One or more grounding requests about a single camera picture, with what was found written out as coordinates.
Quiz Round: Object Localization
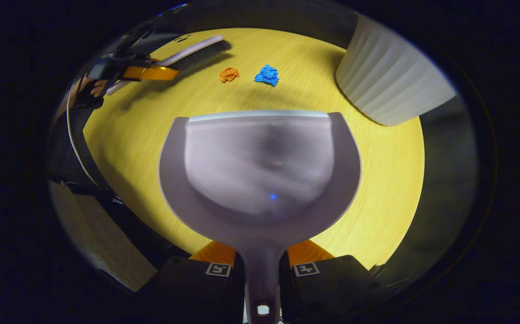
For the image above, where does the blue paper scrap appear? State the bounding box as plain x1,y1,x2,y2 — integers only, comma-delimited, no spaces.
254,64,280,87

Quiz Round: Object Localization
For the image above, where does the white cable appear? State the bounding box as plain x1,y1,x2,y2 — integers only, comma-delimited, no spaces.
66,79,117,198

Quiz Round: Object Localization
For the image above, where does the small lavender broom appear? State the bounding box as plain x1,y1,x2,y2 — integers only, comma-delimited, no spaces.
106,35,233,96

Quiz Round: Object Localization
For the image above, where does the lavender plastic dustpan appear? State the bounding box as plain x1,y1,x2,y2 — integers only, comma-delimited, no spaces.
158,109,362,324

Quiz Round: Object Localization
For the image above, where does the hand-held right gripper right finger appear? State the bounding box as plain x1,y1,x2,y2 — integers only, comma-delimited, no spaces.
279,239,391,324

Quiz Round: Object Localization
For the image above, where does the white ribbed garbage bin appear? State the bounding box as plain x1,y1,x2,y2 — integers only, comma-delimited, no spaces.
335,13,457,126

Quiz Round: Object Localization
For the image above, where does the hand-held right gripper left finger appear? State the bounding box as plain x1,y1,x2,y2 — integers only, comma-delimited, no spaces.
141,240,246,324

